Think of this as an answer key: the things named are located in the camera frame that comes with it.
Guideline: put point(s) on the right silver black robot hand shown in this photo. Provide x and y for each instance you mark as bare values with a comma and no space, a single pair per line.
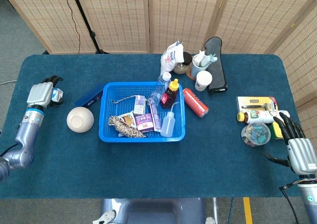
301,154

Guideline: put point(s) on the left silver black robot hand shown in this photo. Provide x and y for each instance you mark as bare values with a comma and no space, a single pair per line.
39,95

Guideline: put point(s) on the white blue carton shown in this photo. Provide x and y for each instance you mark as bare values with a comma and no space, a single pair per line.
57,95

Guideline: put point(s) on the beige ribbed bowl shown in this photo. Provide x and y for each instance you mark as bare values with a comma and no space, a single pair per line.
80,120

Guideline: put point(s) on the dark blue rectangular box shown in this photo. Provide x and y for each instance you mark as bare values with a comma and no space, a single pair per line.
89,96

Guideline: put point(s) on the orange cylindrical can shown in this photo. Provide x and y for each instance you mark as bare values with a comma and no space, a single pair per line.
195,102

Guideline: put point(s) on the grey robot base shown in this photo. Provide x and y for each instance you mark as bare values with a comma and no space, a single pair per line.
153,211

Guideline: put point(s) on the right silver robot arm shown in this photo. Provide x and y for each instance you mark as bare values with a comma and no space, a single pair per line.
308,199

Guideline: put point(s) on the blue plastic perforated basket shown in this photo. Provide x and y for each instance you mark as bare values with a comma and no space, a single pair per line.
138,138

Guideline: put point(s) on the yellow green sponge block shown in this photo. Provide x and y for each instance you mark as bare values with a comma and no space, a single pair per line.
276,132

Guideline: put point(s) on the clear tub of binder clips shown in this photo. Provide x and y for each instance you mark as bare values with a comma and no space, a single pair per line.
255,134

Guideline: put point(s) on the white drink bottle yellow cap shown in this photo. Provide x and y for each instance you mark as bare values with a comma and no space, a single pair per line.
260,116

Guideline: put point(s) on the yellow razor blister pack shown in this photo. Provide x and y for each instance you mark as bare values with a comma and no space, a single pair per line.
255,101

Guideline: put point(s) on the yellow floor tape strip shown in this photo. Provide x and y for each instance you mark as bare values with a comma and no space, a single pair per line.
247,210

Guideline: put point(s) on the black tripod stand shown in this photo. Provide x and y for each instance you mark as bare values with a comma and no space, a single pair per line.
84,18

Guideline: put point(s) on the white orange snack packet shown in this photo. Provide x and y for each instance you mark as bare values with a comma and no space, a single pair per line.
128,120

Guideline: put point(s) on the bamboo folding screen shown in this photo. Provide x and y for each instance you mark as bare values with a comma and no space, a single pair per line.
119,16

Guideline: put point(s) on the grey folded towel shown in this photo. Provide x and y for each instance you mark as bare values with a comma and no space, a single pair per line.
219,70

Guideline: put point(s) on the long purple carton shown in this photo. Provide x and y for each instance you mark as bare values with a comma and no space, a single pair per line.
155,117

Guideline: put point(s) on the clear plastic water bottle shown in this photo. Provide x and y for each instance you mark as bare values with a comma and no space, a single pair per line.
158,92

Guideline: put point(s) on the white floral paper cup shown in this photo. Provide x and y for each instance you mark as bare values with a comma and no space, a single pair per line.
203,81

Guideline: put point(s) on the honey bear bottle yellow cap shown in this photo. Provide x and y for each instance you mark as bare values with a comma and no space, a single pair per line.
169,95

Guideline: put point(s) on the clear squeeze wash bottle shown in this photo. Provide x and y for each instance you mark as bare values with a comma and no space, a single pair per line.
167,125

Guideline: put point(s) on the light blue toothbrush cup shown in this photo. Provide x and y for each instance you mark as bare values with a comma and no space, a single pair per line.
195,71

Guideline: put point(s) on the brown round coaster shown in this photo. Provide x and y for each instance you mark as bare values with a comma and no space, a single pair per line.
190,75

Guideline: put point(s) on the white blue-print plastic bag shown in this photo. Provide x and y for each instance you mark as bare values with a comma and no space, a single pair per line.
171,58

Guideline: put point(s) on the teal table cover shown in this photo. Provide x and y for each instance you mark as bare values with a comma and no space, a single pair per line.
158,164

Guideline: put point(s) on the white toothpaste tube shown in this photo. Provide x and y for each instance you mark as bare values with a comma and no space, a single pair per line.
201,59

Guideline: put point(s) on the glass jar black lid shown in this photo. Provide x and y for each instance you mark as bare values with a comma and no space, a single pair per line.
182,68

